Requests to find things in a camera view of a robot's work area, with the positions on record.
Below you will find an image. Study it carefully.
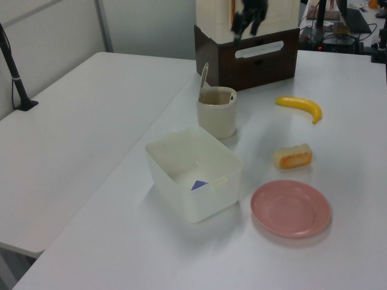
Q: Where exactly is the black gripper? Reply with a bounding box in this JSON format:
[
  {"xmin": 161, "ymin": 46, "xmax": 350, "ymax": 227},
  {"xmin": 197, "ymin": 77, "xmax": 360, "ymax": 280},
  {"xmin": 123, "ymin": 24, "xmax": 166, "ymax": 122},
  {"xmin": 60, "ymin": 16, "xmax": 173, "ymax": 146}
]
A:
[{"xmin": 230, "ymin": 0, "xmax": 270, "ymax": 42}]

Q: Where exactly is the orange and cream cake slice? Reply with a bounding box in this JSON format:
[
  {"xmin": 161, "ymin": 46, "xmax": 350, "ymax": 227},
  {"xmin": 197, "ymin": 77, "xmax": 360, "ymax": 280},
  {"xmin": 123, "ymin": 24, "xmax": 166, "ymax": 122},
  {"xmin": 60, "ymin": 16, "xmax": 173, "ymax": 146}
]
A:
[{"xmin": 273, "ymin": 143, "xmax": 313, "ymax": 170}]

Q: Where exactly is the beige trash can with lid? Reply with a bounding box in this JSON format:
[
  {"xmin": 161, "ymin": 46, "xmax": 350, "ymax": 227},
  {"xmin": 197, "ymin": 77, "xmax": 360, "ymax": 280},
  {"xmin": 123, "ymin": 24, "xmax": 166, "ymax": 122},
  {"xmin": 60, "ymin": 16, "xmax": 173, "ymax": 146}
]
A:
[{"xmin": 197, "ymin": 62, "xmax": 238, "ymax": 140}]

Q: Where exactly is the cream plastic storage box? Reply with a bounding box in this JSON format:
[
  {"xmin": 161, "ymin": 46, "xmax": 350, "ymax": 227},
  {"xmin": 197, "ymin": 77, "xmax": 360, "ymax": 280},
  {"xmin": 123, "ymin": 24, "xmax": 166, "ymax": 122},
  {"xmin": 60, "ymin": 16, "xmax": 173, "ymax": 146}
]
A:
[{"xmin": 195, "ymin": 0, "xmax": 301, "ymax": 43}]

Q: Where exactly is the dark brown drawer box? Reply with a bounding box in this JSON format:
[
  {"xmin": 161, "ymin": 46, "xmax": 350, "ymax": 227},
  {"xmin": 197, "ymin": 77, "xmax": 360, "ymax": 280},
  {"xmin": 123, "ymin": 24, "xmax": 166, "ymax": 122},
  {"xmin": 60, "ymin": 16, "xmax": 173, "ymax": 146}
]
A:
[{"xmin": 193, "ymin": 24, "xmax": 300, "ymax": 92}]

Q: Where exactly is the black device with red light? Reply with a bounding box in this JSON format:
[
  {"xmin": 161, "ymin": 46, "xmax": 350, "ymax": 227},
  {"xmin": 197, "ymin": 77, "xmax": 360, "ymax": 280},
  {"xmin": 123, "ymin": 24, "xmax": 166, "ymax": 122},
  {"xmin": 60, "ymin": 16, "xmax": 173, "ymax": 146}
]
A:
[{"xmin": 299, "ymin": 25, "xmax": 362, "ymax": 54}]

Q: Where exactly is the yellow banana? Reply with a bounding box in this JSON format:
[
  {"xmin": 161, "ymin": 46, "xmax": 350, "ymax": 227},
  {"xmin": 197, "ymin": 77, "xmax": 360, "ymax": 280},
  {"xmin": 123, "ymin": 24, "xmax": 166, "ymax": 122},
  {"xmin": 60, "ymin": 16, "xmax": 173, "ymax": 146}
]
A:
[{"xmin": 275, "ymin": 95, "xmax": 323, "ymax": 124}]

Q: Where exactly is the black laptop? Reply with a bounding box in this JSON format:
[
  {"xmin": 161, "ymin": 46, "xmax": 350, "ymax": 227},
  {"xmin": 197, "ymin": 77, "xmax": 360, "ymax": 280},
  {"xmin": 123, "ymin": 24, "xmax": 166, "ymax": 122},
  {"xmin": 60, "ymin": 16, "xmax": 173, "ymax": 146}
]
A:
[{"xmin": 337, "ymin": 0, "xmax": 372, "ymax": 34}]

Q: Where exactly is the black clamp stand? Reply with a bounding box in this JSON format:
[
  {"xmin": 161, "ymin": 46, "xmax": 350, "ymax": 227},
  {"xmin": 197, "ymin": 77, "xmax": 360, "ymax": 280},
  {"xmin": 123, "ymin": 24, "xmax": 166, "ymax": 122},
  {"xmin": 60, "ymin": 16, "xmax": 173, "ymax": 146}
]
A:
[{"xmin": 369, "ymin": 25, "xmax": 387, "ymax": 64}]

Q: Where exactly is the purple card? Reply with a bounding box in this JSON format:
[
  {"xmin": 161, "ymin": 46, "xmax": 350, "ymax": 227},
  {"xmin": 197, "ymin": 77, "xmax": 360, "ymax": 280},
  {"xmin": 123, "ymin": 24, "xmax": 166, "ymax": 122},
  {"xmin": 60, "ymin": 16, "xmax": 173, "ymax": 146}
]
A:
[{"xmin": 190, "ymin": 179, "xmax": 210, "ymax": 192}]

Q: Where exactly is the white open plastic bin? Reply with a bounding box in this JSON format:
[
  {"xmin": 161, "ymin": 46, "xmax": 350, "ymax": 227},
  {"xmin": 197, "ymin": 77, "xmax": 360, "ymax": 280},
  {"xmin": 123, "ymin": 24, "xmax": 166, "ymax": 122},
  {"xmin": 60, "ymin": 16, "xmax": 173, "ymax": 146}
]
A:
[{"xmin": 145, "ymin": 126, "xmax": 244, "ymax": 224}]

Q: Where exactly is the pink plate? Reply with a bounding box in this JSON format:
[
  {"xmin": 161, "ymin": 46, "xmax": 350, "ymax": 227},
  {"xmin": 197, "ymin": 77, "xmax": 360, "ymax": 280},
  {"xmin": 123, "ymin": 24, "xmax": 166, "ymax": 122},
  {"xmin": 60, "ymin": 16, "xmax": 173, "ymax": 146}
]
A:
[{"xmin": 250, "ymin": 179, "xmax": 331, "ymax": 239}]

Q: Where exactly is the black upright post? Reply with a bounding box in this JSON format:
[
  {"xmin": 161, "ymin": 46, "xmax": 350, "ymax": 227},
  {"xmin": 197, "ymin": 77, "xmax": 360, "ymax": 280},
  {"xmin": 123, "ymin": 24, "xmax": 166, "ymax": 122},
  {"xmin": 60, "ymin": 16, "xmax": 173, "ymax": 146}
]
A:
[{"xmin": 314, "ymin": 0, "xmax": 327, "ymax": 30}]

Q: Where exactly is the black camera stand pole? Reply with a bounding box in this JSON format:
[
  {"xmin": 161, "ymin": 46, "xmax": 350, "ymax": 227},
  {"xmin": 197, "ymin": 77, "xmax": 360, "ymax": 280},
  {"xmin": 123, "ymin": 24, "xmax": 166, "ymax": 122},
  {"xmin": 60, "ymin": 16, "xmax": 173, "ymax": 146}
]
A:
[{"xmin": 0, "ymin": 22, "xmax": 39, "ymax": 112}]

